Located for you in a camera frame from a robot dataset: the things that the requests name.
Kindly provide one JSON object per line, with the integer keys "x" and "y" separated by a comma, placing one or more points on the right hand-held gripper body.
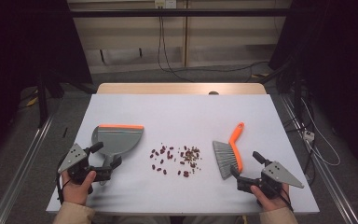
{"x": 276, "y": 175}

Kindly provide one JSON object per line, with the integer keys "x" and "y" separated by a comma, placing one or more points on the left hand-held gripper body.
{"x": 74, "y": 158}

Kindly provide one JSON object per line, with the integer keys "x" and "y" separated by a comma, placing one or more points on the orange hand brush grey bristles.
{"x": 225, "y": 155}

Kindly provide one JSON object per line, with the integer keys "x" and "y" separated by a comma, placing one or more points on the grey dustpan with orange edge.
{"x": 118, "y": 140}

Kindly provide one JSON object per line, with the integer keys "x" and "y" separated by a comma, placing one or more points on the pile of red beans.
{"x": 187, "y": 154}

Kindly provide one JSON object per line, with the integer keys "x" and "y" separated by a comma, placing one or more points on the person's right hand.
{"x": 273, "y": 203}

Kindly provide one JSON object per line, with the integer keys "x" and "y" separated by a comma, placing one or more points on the person's left hand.
{"x": 76, "y": 193}

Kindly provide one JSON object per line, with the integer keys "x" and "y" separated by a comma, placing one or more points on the white power strip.
{"x": 308, "y": 135}

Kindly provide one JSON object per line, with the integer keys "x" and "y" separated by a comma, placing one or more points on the black metal stand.
{"x": 297, "y": 90}
{"x": 42, "y": 99}

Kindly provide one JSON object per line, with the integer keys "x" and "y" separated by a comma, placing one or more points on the dark round table grommet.
{"x": 213, "y": 93}

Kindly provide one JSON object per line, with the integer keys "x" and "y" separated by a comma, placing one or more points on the wooden table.
{"x": 167, "y": 88}

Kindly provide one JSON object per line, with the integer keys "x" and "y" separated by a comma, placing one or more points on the black curtain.
{"x": 338, "y": 62}
{"x": 28, "y": 40}

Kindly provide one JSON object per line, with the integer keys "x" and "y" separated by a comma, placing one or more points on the black metal crossbar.
{"x": 180, "y": 12}

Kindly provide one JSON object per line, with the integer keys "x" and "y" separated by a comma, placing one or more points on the metal floor rail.
{"x": 21, "y": 174}
{"x": 329, "y": 183}

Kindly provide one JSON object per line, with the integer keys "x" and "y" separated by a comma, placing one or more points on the white wall socket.
{"x": 159, "y": 3}
{"x": 171, "y": 3}

